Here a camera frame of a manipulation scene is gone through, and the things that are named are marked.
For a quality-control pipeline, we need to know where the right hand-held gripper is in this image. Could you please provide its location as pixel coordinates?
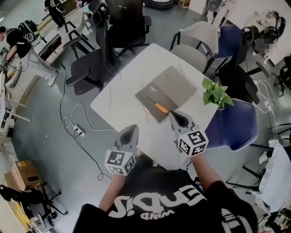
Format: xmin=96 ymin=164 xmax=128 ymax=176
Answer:
xmin=170 ymin=111 xmax=209 ymax=157

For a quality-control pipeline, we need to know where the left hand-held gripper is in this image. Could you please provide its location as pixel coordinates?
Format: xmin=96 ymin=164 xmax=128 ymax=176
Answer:
xmin=104 ymin=124 xmax=139 ymax=176

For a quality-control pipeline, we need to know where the grey folder board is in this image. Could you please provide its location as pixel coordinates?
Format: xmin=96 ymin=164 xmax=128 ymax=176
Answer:
xmin=134 ymin=66 xmax=197 ymax=124

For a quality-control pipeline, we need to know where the person's right forearm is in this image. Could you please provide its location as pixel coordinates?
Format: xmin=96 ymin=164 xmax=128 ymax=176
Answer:
xmin=190 ymin=152 xmax=226 ymax=191

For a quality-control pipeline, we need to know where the person's left forearm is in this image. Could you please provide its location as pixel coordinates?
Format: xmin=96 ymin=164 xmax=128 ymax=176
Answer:
xmin=98 ymin=174 xmax=128 ymax=211

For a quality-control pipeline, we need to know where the cardboard box yellow label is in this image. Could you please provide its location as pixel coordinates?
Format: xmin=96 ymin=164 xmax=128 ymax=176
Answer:
xmin=11 ymin=160 xmax=43 ymax=191

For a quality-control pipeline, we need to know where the plain cardboard box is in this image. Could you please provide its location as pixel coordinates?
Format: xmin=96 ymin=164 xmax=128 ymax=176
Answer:
xmin=2 ymin=172 xmax=23 ymax=192

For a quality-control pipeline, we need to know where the green potted plant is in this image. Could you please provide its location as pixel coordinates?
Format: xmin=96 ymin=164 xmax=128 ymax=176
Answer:
xmin=201 ymin=78 xmax=235 ymax=109

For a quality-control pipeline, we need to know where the blue swivel chair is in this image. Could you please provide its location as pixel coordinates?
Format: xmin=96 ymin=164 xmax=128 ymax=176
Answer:
xmin=204 ymin=98 xmax=260 ymax=151

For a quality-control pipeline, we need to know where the person's black printed shirt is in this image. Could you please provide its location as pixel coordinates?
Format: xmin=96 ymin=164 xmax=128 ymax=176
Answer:
xmin=72 ymin=159 xmax=260 ymax=233

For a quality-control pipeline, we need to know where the black office chair round headrest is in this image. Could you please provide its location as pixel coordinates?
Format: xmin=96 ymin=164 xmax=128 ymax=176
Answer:
xmin=218 ymin=25 xmax=270 ymax=105

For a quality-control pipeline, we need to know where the grey seat office chair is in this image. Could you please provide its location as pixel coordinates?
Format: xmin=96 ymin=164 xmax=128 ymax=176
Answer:
xmin=0 ymin=182 xmax=69 ymax=228

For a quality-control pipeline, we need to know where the white low bench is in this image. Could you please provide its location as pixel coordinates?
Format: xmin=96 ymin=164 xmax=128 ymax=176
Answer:
xmin=37 ymin=29 xmax=63 ymax=65

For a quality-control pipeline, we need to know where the white office desk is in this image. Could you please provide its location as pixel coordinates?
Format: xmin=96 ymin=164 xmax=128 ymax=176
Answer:
xmin=227 ymin=0 xmax=291 ymax=66

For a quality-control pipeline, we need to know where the white power strip with cable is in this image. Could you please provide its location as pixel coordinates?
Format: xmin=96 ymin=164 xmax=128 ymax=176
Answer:
xmin=63 ymin=102 xmax=116 ymax=133

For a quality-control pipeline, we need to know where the grey chair black frame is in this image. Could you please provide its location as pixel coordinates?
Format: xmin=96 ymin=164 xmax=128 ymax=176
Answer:
xmin=169 ymin=20 xmax=221 ymax=74

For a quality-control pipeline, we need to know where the black floor cable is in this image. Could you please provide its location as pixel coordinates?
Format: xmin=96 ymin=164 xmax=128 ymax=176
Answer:
xmin=59 ymin=63 xmax=112 ymax=182

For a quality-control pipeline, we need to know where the blue chair black frame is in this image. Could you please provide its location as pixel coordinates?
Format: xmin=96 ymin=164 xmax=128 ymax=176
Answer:
xmin=211 ymin=24 xmax=246 ymax=69

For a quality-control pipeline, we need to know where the white floor cable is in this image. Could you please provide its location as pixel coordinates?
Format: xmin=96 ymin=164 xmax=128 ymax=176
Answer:
xmin=256 ymin=79 xmax=279 ymax=128

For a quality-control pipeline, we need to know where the black frame armchair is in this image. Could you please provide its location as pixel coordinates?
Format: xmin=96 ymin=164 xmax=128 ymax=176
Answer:
xmin=63 ymin=9 xmax=96 ymax=60

